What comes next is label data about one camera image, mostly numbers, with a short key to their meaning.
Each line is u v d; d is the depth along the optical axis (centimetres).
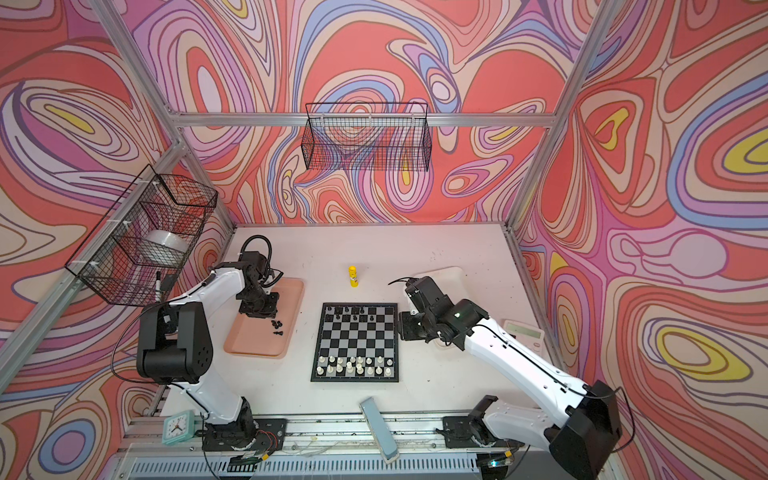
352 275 97
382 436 70
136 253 75
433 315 56
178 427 73
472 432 66
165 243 73
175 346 47
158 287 72
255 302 79
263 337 90
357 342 87
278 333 91
